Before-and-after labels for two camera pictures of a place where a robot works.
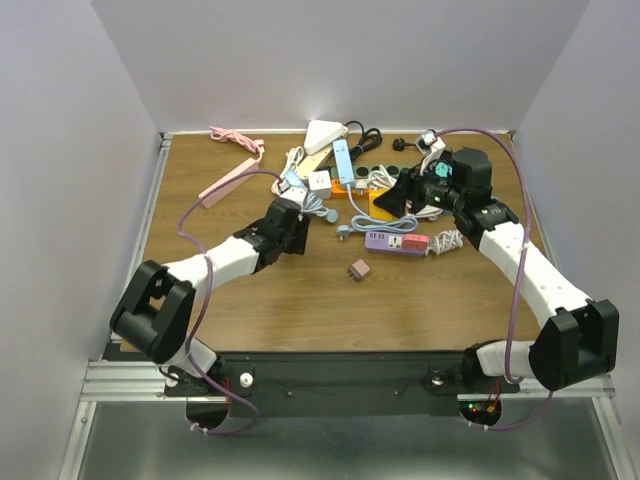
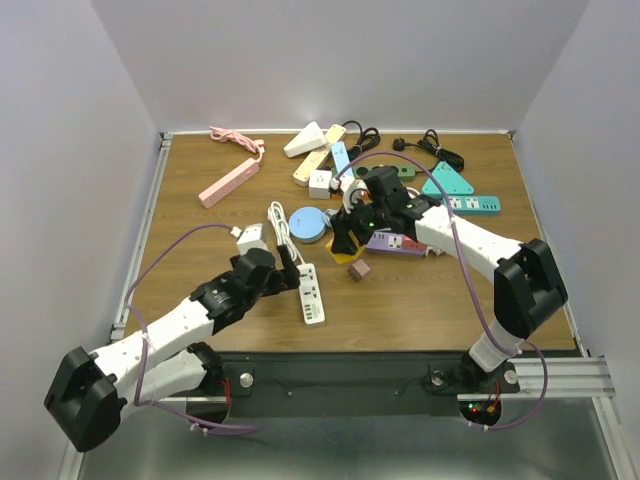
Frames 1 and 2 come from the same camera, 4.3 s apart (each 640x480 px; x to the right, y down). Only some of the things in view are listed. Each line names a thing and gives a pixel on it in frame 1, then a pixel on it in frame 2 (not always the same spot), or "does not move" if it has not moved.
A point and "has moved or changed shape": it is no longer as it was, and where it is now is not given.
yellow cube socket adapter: [376, 212] has moved or changed shape
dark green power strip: [363, 171] does not move
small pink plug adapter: [358, 270] does not move
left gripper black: [301, 230] -> [285, 278]
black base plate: [341, 383] does not move
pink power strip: [210, 199] does not move
